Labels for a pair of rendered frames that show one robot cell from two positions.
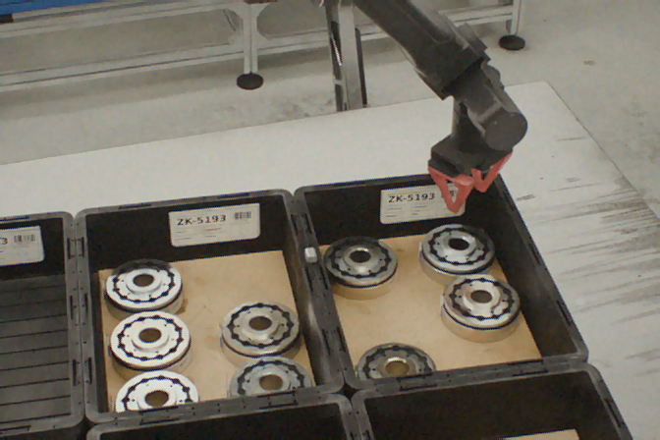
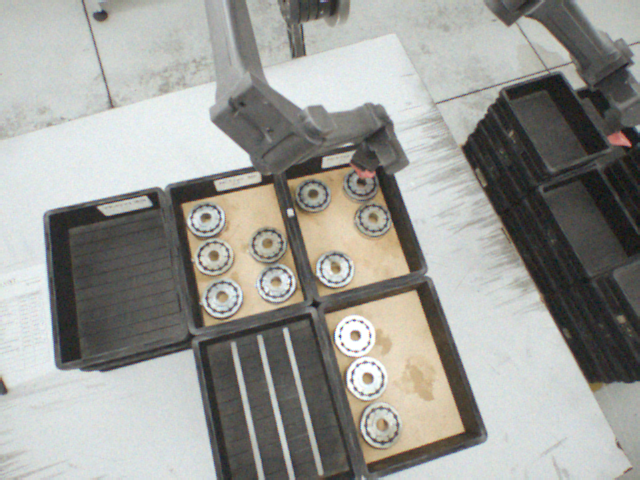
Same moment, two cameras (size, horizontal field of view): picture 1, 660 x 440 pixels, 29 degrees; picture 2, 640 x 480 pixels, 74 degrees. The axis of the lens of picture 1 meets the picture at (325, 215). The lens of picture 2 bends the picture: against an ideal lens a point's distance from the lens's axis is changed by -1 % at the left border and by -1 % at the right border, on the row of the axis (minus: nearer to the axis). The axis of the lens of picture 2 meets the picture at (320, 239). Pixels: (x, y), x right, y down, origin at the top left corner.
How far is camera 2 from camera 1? 0.85 m
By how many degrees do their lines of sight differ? 33
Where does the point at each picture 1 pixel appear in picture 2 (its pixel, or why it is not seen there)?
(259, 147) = not seen: hidden behind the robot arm
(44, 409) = (168, 297)
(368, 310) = (318, 222)
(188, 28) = not seen: outside the picture
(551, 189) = (398, 110)
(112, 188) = (181, 120)
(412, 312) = (339, 222)
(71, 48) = not seen: outside the picture
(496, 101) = (394, 156)
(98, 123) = (169, 12)
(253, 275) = (260, 202)
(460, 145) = (368, 156)
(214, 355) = (246, 257)
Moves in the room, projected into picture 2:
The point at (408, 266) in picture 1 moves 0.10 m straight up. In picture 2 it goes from (336, 191) to (339, 175)
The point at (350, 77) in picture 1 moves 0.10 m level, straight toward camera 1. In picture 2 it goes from (295, 30) to (296, 51)
